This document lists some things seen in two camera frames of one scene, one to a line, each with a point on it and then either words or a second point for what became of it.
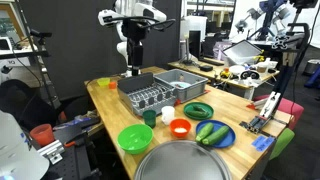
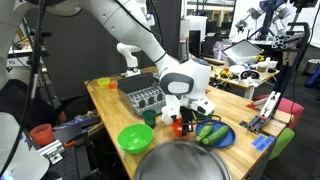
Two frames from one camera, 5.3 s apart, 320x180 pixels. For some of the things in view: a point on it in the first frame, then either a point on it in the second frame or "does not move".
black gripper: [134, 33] → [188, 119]
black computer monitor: [194, 40] does not move
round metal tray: [184, 160] does not move
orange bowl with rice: [180, 127] does not move
